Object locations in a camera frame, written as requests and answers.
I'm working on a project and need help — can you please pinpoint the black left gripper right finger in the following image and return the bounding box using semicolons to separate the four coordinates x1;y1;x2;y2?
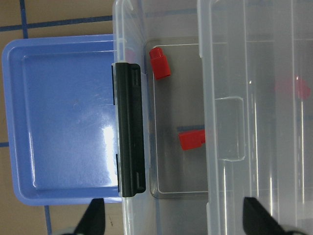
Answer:
243;197;292;235

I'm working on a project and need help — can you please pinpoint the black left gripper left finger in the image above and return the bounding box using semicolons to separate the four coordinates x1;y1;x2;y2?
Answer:
73;198;106;235

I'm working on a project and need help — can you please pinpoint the clear plastic box lid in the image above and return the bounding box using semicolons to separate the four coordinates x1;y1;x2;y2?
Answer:
197;0;313;235

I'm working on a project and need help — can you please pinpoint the red block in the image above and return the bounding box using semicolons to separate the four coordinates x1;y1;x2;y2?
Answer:
149;47;171;80
274;76;311;100

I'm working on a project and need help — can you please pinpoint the clear plastic storage box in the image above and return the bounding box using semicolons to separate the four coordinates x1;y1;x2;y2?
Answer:
113;0;209;235

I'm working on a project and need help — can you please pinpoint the red block box middle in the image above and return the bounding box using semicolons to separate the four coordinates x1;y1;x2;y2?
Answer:
179;129;205;150

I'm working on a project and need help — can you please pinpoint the blue plastic tray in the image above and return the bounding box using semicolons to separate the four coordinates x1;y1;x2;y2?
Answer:
2;34;121;206

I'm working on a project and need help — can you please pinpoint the black box latch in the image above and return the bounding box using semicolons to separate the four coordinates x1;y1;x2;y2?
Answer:
112;62;146;197

